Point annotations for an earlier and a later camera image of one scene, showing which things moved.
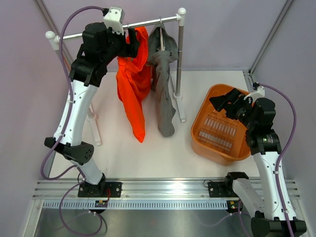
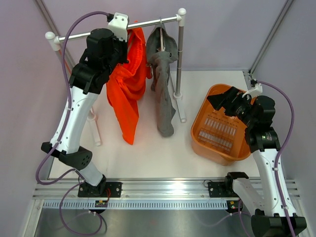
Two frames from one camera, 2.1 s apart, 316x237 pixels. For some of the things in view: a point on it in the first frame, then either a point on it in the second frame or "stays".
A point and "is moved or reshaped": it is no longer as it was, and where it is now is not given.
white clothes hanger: [162, 48] stays
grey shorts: [160, 65] stays
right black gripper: [235, 97] stays
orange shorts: [133, 77] is moved or reshaped
